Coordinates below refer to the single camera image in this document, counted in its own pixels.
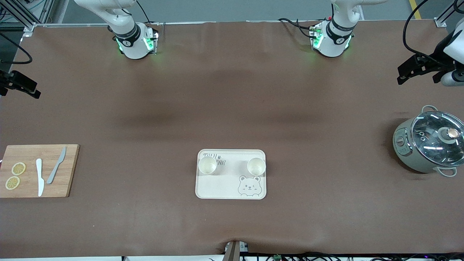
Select white plastic cup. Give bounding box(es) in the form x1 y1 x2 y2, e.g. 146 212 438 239
247 157 266 176
198 157 218 175

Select wooden cutting board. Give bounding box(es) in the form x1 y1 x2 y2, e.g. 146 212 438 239
0 144 80 198

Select glass pot lid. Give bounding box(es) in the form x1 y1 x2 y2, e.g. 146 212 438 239
411 111 464 168

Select grey electric pot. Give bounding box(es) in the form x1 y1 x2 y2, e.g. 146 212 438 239
393 105 464 177

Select grey plastic knife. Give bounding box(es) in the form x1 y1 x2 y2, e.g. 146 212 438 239
46 146 67 185

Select white plastic knife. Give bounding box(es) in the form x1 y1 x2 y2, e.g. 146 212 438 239
36 158 45 197

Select brown table cover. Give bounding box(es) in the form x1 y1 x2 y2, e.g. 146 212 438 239
0 20 464 258

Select cream tray with bear print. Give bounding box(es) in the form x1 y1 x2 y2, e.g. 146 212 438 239
195 149 267 200

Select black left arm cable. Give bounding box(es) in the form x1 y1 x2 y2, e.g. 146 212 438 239
403 0 464 66

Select aluminium frame profile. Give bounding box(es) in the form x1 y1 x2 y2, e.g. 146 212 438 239
433 0 464 28
0 0 55 37

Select black left base cables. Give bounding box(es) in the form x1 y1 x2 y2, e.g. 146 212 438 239
278 17 316 38

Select black right base cable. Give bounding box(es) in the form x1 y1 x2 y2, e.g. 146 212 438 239
136 0 160 26

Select camera stand post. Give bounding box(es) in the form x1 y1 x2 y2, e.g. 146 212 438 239
223 240 249 261

